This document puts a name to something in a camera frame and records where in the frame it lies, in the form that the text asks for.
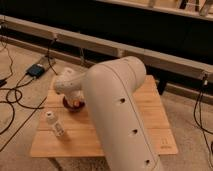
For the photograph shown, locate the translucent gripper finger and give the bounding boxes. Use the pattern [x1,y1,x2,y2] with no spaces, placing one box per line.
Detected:
[68,100,74,107]
[79,100,85,107]

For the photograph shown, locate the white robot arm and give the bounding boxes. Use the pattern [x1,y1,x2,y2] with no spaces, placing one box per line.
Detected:
[54,56,164,171]

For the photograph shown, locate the purple ceramic bowl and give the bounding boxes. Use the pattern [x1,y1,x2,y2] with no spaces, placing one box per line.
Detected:
[63,96,85,112]

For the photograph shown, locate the white plastic bottle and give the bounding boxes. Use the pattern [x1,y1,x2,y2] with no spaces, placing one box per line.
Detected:
[45,111,65,137]

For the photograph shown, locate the wooden table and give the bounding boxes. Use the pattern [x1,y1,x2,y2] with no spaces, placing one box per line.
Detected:
[30,75,178,158]

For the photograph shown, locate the black floor cables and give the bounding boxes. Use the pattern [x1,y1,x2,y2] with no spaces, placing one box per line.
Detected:
[0,19,58,153]

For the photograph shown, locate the black cable right side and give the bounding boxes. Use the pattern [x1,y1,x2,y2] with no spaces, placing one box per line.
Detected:
[193,74,213,161]

